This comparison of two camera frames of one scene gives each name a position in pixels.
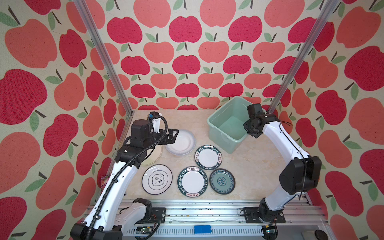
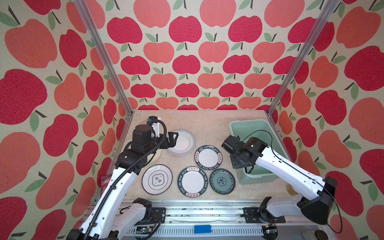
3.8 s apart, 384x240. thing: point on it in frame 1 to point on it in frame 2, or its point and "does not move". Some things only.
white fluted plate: [184, 143] does not move
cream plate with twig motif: [156, 156] does not move
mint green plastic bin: [225, 124] to [261, 129]
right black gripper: [245, 125] to [233, 164]
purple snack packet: [104, 179] does not move
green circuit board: [143, 230] does not move
